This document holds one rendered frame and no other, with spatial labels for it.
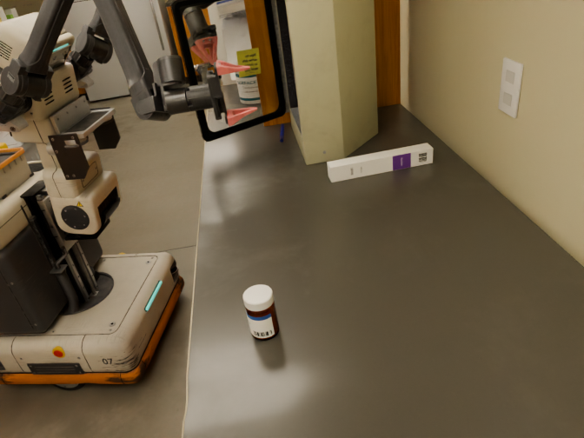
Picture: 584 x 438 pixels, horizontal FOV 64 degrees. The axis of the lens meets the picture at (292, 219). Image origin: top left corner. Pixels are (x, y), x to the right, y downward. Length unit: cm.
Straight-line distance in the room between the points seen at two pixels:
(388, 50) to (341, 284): 99
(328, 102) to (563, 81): 56
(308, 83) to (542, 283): 72
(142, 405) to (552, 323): 160
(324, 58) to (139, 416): 148
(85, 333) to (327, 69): 137
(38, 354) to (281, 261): 137
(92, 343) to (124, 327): 13
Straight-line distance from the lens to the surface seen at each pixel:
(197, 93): 112
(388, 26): 166
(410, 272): 89
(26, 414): 229
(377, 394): 70
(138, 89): 118
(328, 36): 123
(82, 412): 216
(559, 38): 100
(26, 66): 149
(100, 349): 197
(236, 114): 114
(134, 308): 204
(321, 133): 129
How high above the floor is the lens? 150
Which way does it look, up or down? 31 degrees down
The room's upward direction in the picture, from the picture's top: 9 degrees counter-clockwise
